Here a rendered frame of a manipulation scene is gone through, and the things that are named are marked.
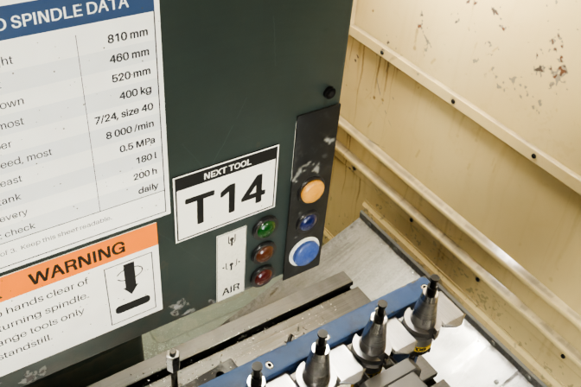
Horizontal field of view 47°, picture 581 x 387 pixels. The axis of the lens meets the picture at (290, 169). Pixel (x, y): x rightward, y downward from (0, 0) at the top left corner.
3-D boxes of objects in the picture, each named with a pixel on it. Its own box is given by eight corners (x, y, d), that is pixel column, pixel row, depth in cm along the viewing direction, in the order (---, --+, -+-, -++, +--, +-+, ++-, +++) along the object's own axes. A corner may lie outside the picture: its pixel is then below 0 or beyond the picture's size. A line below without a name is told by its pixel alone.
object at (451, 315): (469, 320, 116) (470, 317, 115) (447, 333, 114) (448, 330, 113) (442, 294, 120) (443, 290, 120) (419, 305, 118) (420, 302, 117)
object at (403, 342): (422, 347, 111) (423, 344, 110) (398, 360, 108) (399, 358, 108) (394, 318, 115) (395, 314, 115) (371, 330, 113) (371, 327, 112)
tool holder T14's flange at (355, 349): (372, 333, 113) (373, 323, 111) (396, 358, 109) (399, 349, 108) (342, 349, 110) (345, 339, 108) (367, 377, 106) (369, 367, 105)
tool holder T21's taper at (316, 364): (323, 360, 105) (328, 333, 101) (335, 383, 102) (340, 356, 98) (297, 367, 104) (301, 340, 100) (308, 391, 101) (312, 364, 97)
